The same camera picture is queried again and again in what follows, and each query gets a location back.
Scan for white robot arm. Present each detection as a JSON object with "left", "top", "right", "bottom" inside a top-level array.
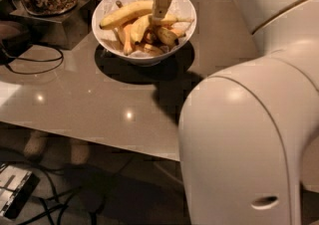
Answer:
[{"left": 178, "top": 0, "right": 319, "bottom": 225}]

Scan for long yellow banana top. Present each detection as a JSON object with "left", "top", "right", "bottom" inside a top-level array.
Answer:
[{"left": 99, "top": 0, "right": 153, "bottom": 30}]

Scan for small banana right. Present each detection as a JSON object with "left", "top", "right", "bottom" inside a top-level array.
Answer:
[{"left": 154, "top": 27, "right": 185, "bottom": 47}]

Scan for small banana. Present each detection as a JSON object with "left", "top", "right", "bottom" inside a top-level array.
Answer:
[
  {"left": 154, "top": 27, "right": 185, "bottom": 47},
  {"left": 138, "top": 43, "right": 163, "bottom": 57}
]

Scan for white ceramic bowl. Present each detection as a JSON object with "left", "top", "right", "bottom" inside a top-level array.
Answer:
[{"left": 91, "top": 0, "right": 197, "bottom": 68}]

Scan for orange peeled banana piece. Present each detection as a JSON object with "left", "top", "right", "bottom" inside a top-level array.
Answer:
[{"left": 118, "top": 23, "right": 134, "bottom": 56}]

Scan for small banana bottom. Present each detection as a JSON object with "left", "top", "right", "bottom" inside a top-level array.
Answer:
[{"left": 138, "top": 43, "right": 163, "bottom": 57}]

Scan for dark round object left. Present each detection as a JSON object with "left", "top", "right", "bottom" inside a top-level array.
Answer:
[{"left": 0, "top": 21, "right": 31, "bottom": 59}]

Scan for dark square pedestal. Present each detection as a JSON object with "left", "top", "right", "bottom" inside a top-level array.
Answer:
[{"left": 10, "top": 0, "right": 95, "bottom": 50}]

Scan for black cable on table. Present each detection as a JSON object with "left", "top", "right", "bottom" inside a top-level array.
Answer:
[{"left": 0, "top": 41, "right": 65, "bottom": 76}]

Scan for black floor cables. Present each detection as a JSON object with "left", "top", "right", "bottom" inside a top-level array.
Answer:
[{"left": 13, "top": 160, "right": 101, "bottom": 225}]

